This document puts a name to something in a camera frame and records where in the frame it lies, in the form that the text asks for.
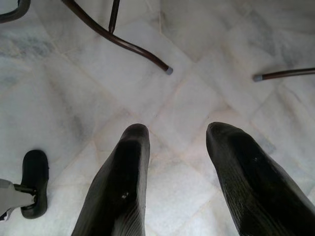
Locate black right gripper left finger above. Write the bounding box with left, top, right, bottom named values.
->
left=71, top=123, right=151, bottom=236

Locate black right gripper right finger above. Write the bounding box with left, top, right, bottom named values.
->
left=206, top=121, right=315, bottom=236

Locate marble-pattern folding table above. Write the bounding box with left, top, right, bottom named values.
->
left=0, top=0, right=174, bottom=76
left=253, top=67, right=315, bottom=82

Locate grey robot leg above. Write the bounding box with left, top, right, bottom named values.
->
left=0, top=178, right=38, bottom=221

